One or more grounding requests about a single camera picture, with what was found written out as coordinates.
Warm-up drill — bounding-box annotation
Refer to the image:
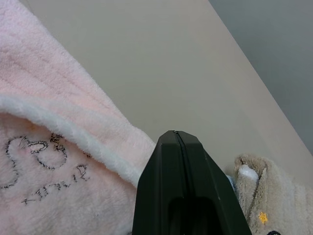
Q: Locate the pink fluffy cloth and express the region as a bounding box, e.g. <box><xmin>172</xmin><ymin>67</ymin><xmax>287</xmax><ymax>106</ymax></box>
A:
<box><xmin>0</xmin><ymin>0</ymin><xmax>157</xmax><ymax>235</ymax></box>

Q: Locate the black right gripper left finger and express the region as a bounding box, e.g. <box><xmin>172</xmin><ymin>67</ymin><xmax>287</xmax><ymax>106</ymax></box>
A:
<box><xmin>132</xmin><ymin>130</ymin><xmax>188</xmax><ymax>235</ymax></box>

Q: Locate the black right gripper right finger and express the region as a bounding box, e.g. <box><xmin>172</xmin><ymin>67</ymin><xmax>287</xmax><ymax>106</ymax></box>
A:
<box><xmin>175</xmin><ymin>131</ymin><xmax>252</xmax><ymax>235</ymax></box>

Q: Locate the beige fluffy towel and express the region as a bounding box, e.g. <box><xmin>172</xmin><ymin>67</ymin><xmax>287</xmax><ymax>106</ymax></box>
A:
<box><xmin>226</xmin><ymin>153</ymin><xmax>313</xmax><ymax>235</ymax></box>

